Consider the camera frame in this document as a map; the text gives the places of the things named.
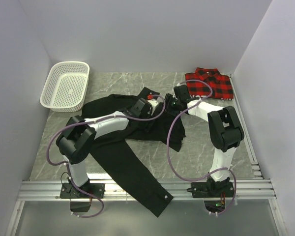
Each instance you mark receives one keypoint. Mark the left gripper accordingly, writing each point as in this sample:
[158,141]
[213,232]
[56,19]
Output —
[146,126]

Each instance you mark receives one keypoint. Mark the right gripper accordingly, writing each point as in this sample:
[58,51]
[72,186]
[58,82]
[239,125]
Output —
[169,98]

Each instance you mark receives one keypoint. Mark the black long sleeve shirt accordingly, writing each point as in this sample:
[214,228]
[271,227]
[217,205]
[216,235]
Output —
[117,158]

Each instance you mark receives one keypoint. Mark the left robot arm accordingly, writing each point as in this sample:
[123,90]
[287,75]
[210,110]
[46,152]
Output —
[76,139]

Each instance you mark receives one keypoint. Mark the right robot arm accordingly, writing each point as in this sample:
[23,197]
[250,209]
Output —
[225,132]

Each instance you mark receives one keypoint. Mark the folded black shirt under plaid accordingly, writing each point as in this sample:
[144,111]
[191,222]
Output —
[202,96]

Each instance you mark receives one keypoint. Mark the red black plaid shirt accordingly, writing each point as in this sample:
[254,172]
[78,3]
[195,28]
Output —
[220,84]

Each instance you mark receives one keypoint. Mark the white perforated plastic basket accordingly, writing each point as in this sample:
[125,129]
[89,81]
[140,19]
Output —
[66,86]

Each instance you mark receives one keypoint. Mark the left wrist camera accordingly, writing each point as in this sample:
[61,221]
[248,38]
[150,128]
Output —
[153,100]

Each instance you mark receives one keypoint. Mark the aluminium front rail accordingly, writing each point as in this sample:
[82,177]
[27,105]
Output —
[109,190]

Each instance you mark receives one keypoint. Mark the aluminium rail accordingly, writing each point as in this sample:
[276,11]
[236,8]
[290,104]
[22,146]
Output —
[245,161]
[109,190]

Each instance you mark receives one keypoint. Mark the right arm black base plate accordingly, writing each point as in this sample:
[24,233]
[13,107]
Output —
[212,189]

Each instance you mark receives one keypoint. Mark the aluminium right side rail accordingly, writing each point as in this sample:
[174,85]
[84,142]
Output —
[245,161]

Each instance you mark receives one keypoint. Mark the black box under rail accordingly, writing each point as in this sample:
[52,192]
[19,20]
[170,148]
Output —
[78,207]

